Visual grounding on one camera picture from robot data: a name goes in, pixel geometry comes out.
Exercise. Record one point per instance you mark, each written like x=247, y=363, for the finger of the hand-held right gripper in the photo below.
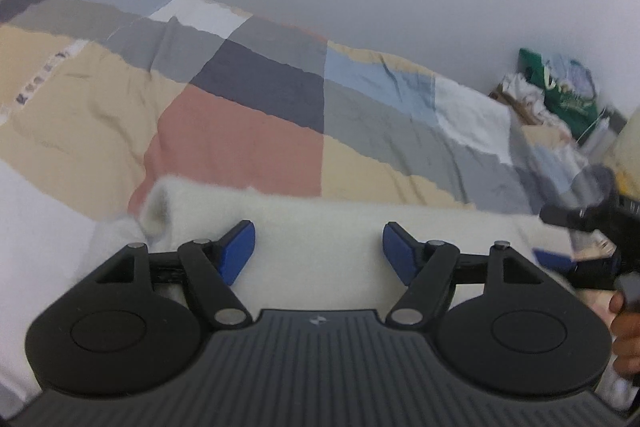
x=575, y=217
x=555, y=259

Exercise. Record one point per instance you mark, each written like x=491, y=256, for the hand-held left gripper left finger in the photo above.
x=236, y=252

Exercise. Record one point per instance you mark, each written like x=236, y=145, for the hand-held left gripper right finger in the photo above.
x=400, y=252

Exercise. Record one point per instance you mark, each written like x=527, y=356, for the cream striped knit sweater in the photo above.
x=320, y=252

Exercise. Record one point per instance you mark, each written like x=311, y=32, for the white crumpled clothes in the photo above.
x=530, y=99

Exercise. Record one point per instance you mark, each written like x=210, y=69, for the person's right hand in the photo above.
x=627, y=342

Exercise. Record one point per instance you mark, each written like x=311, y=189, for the grey cloth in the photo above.
x=595, y=184

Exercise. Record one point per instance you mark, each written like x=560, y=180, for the white bottle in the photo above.
x=599, y=137

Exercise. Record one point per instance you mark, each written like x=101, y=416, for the cream cloth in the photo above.
x=629, y=147

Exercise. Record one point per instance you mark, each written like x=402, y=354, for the green printed bag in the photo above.
x=570, y=99

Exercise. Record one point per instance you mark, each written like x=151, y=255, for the patchwork bed cover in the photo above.
x=230, y=132

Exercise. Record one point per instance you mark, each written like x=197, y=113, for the cardboard box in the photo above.
x=515, y=109

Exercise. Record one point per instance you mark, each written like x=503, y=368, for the clear plastic bag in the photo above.
x=575, y=69

